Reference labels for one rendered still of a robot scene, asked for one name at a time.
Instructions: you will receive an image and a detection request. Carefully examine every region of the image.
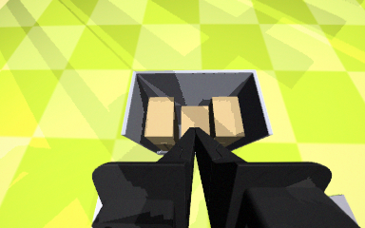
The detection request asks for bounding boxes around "brown cardboard box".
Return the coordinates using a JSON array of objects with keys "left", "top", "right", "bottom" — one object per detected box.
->
[{"left": 144, "top": 97, "right": 180, "bottom": 151}]

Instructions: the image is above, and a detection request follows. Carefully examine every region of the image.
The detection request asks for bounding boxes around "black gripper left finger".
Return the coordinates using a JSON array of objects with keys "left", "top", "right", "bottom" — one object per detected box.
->
[{"left": 92, "top": 127, "right": 196, "bottom": 228}]

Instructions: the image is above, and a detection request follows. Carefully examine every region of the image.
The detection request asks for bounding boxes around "tan rectangular box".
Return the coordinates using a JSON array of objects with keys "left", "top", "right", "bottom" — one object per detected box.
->
[
  {"left": 182, "top": 106, "right": 210, "bottom": 136},
  {"left": 208, "top": 97, "right": 245, "bottom": 147}
]

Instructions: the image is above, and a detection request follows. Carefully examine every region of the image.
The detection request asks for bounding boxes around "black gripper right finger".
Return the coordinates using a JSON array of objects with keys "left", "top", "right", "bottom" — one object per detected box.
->
[{"left": 195, "top": 127, "right": 332, "bottom": 228}]

